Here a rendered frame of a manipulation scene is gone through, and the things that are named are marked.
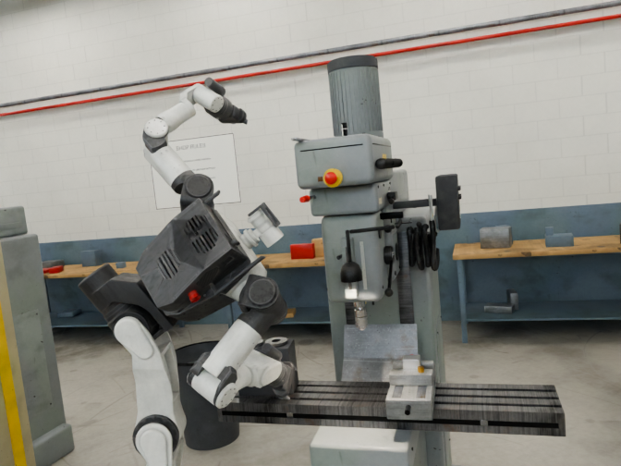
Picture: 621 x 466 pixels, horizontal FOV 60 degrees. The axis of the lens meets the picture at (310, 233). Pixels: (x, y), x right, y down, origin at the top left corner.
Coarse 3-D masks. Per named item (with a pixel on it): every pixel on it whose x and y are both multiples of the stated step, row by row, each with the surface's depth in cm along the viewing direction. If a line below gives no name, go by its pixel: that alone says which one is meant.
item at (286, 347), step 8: (272, 344) 210; (280, 344) 210; (288, 344) 212; (288, 352) 208; (288, 360) 208; (296, 360) 220; (296, 376) 217; (296, 384) 216; (240, 392) 213; (248, 392) 212; (256, 392) 212; (264, 392) 211; (272, 392) 211
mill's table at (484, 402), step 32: (320, 384) 218; (352, 384) 214; (384, 384) 211; (448, 384) 205; (480, 384) 202; (224, 416) 210; (256, 416) 205; (288, 416) 202; (320, 416) 198; (352, 416) 194; (384, 416) 191; (448, 416) 185; (480, 416) 181; (512, 416) 178; (544, 416) 176
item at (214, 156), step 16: (176, 144) 679; (192, 144) 672; (208, 144) 666; (224, 144) 660; (192, 160) 675; (208, 160) 669; (224, 160) 663; (160, 176) 691; (208, 176) 672; (224, 176) 666; (160, 192) 694; (224, 192) 669; (160, 208) 697
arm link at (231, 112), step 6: (228, 102) 205; (228, 108) 205; (234, 108) 209; (240, 108) 213; (222, 114) 204; (228, 114) 206; (234, 114) 209; (240, 114) 212; (246, 114) 214; (222, 120) 215; (228, 120) 214; (234, 120) 213; (240, 120) 212
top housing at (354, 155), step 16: (304, 144) 176; (320, 144) 174; (336, 144) 173; (352, 144) 171; (368, 144) 170; (384, 144) 197; (304, 160) 176; (320, 160) 175; (336, 160) 173; (352, 160) 172; (368, 160) 171; (304, 176) 177; (320, 176) 176; (352, 176) 173; (368, 176) 171; (384, 176) 193
